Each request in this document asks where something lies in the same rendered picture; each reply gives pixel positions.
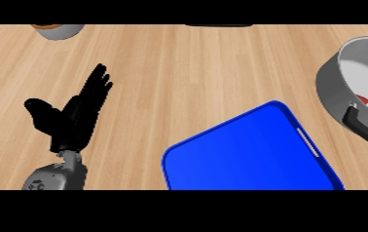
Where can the black flat object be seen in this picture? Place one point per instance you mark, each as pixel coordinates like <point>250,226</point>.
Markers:
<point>217,25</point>

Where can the grey metal pot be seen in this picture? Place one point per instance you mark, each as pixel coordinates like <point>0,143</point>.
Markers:
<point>341,83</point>

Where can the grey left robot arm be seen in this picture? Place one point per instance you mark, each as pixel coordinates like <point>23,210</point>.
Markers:
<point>54,177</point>

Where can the blue tray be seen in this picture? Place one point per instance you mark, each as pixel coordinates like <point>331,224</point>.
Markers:
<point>253,151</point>

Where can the grey cup with orange content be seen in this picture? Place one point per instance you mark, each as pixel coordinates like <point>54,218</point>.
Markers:
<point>57,30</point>

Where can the red item in pot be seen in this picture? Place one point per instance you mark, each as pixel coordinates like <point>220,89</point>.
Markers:
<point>362,99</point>

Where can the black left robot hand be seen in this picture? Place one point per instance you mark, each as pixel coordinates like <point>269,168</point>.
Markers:
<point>72,119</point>

